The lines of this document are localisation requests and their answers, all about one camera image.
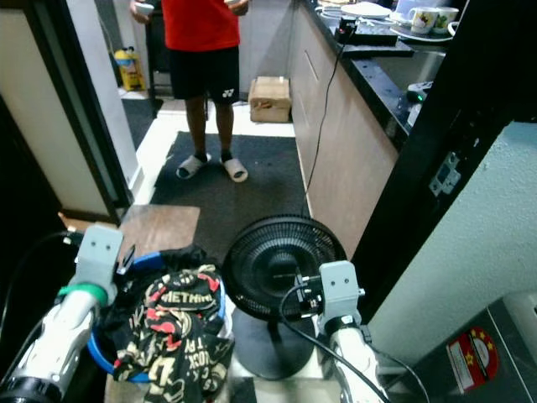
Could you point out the power strip with green light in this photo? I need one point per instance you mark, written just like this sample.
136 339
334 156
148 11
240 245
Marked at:
419 91

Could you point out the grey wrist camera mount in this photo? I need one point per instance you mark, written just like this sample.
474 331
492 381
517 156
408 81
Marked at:
340 290
96 256

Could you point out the red and white sticker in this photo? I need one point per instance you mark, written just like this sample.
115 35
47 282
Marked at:
472 359

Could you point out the black standing fan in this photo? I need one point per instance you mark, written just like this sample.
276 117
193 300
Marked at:
273 260

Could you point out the brown cardboard box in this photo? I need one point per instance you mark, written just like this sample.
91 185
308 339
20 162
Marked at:
270 99

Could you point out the silver door latch plate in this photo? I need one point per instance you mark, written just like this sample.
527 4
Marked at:
445 175

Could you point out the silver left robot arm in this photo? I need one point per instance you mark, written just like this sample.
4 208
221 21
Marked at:
54 344

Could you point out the dark framed sliding door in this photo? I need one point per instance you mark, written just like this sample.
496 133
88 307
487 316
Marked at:
50 109

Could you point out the wooden kitchen counter cabinet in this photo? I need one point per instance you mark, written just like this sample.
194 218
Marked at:
348 143

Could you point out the person in red shirt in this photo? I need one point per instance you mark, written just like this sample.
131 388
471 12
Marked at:
201 34

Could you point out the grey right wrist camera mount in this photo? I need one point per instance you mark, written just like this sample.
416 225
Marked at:
340 290

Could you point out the dark grey floor mat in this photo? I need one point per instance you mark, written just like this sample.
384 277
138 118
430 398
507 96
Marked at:
252 197

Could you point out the yellow bottle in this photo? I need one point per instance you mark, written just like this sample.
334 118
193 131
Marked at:
130 71

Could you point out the small white cup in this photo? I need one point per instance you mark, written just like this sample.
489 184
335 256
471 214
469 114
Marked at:
143 10

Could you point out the white printed mug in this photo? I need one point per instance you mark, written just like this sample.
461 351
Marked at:
424 20
448 18

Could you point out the white plate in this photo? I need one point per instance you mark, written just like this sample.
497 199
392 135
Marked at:
365 10

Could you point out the black countertop device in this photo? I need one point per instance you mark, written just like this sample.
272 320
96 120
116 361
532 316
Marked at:
369 35

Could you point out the blue laundry basket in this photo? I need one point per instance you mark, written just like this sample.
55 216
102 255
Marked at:
101 357

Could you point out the black patterned garment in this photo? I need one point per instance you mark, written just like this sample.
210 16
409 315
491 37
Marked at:
176 323

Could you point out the brown wooden board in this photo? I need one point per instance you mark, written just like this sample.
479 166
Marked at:
159 228

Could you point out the black door frame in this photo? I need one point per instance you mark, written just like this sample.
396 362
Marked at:
436 227

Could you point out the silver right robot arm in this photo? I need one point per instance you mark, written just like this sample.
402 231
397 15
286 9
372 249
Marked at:
357 361

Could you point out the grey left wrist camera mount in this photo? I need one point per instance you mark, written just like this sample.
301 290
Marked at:
96 256

